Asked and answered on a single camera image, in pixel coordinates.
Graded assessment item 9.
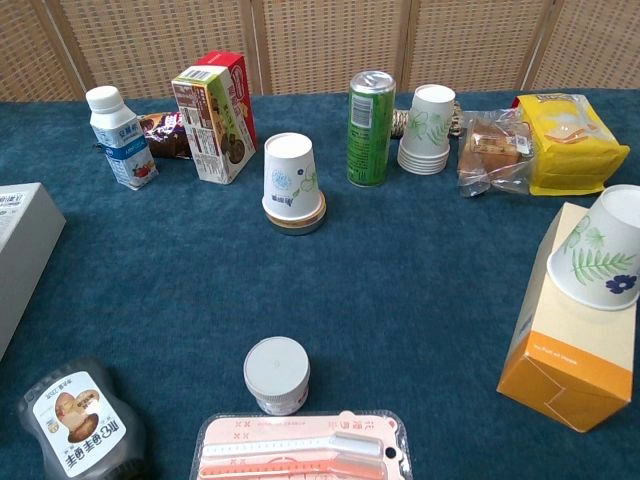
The wood rattan folding screen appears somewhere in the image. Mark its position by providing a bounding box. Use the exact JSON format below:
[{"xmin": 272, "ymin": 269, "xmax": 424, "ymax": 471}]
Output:
[{"xmin": 0, "ymin": 0, "xmax": 640, "ymax": 103}]

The yellow snack bag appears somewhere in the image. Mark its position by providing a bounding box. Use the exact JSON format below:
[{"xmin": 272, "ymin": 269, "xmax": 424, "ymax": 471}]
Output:
[{"xmin": 514, "ymin": 92, "xmax": 631, "ymax": 197}]

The brown chocolate snack wrapper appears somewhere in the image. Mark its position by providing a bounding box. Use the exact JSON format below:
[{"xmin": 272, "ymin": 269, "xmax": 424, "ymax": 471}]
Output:
[{"xmin": 137, "ymin": 111, "xmax": 194, "ymax": 161}]

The stack of white paper cups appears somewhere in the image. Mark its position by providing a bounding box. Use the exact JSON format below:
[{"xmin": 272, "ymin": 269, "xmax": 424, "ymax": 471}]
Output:
[{"xmin": 397, "ymin": 84, "xmax": 457, "ymax": 176}]

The beige and orange carton box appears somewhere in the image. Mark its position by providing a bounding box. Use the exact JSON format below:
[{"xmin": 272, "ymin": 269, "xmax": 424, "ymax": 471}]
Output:
[{"xmin": 496, "ymin": 201, "xmax": 640, "ymax": 434}]

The green brown drink carton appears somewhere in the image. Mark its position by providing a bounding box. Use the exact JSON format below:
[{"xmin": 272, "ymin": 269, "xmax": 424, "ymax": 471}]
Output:
[{"xmin": 170, "ymin": 65, "xmax": 257, "ymax": 186}]

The dark sauce bottle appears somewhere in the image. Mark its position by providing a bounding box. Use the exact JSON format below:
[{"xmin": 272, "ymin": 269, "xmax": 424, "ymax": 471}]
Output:
[{"xmin": 17, "ymin": 356, "xmax": 151, "ymax": 480}]

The red carton box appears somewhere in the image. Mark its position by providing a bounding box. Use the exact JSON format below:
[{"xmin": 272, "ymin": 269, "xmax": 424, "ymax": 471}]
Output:
[{"xmin": 194, "ymin": 50, "xmax": 259, "ymax": 151}]

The bread in clear bag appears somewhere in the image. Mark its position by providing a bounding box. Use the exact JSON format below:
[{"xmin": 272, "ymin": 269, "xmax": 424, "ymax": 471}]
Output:
[{"xmin": 457, "ymin": 107, "xmax": 537, "ymax": 199}]

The long white carton box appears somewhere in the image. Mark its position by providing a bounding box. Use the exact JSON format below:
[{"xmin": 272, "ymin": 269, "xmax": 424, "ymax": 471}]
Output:
[{"xmin": 0, "ymin": 182, "xmax": 67, "ymax": 361}]

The blue felt table cover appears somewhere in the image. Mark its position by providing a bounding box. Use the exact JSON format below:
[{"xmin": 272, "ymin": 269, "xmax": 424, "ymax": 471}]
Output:
[{"xmin": 0, "ymin": 89, "xmax": 640, "ymax": 480}]

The paper cup with text print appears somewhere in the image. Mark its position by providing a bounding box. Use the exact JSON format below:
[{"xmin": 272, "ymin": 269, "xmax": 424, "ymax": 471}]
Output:
[{"xmin": 261, "ymin": 132, "xmax": 323, "ymax": 224}]

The paper cup with fern print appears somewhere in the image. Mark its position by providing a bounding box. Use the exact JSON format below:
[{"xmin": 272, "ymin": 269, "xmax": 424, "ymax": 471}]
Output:
[{"xmin": 546, "ymin": 184, "xmax": 640, "ymax": 312}]

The white milk bottle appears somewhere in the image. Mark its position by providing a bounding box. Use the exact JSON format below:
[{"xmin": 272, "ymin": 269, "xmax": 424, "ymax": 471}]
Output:
[{"xmin": 84, "ymin": 85, "xmax": 160, "ymax": 191}]

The small jar with white lid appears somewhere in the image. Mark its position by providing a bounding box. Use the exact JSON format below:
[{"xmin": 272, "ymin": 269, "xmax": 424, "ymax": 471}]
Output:
[{"xmin": 243, "ymin": 336, "xmax": 312, "ymax": 417}]

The pink razor blister pack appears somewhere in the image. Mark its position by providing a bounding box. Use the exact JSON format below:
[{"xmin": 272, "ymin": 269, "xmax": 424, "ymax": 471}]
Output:
[{"xmin": 189, "ymin": 409, "xmax": 414, "ymax": 480}]

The braided rope bundle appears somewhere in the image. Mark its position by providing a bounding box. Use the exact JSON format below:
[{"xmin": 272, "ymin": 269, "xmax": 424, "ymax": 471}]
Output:
[{"xmin": 391, "ymin": 102, "xmax": 464, "ymax": 139}]

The green drink can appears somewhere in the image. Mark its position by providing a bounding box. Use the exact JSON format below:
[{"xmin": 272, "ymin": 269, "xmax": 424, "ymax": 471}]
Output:
[{"xmin": 346, "ymin": 70, "xmax": 397, "ymax": 188}]

